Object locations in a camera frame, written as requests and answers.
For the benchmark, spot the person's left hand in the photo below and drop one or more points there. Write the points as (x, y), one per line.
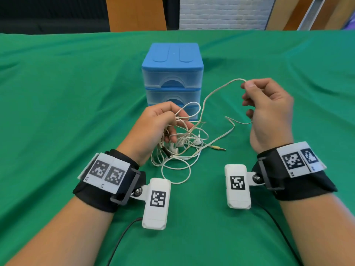
(149, 130)

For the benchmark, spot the purple cloth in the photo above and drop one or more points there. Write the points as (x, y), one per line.
(351, 24)

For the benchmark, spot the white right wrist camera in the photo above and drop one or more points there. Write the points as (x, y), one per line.
(238, 200)

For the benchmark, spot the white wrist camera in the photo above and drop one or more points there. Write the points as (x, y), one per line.
(154, 220)
(238, 200)

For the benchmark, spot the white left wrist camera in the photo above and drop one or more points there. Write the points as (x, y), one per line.
(154, 220)

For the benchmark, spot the green tablecloth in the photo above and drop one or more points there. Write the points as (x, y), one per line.
(55, 108)

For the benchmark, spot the person's right forearm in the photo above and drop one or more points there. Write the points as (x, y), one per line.
(319, 229)

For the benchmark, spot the blue plastic mini drawer unit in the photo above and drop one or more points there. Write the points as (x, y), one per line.
(172, 53)

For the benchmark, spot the person's right hand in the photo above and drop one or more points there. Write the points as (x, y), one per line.
(274, 116)

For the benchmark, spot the white right marker tag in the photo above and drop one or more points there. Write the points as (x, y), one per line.
(295, 160)

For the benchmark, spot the white left marker tag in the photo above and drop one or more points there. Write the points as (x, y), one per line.
(108, 171)

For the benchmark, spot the tan wooden board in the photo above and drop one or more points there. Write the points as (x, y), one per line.
(281, 13)
(334, 12)

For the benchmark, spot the white marker tag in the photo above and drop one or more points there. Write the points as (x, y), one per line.
(108, 171)
(295, 160)

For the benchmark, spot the wide orange wooden panel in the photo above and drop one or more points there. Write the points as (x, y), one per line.
(136, 13)

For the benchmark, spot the white metal frame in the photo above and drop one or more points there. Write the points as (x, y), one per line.
(312, 13)

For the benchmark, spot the black sofa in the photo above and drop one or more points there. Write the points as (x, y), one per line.
(55, 26)

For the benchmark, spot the person's left forearm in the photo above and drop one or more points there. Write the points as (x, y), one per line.
(61, 232)

